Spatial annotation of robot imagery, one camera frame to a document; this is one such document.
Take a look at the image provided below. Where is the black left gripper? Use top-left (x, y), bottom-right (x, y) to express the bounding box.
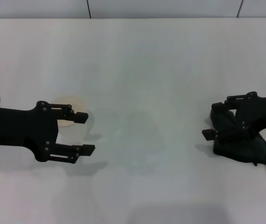
top-left (0, 100), bottom-right (96, 164)

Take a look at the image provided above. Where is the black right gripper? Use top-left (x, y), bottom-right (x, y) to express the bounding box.
top-left (201, 91), bottom-right (266, 144)

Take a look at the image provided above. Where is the dark blue rag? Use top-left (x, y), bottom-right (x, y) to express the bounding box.
top-left (208, 109), bottom-right (266, 185)

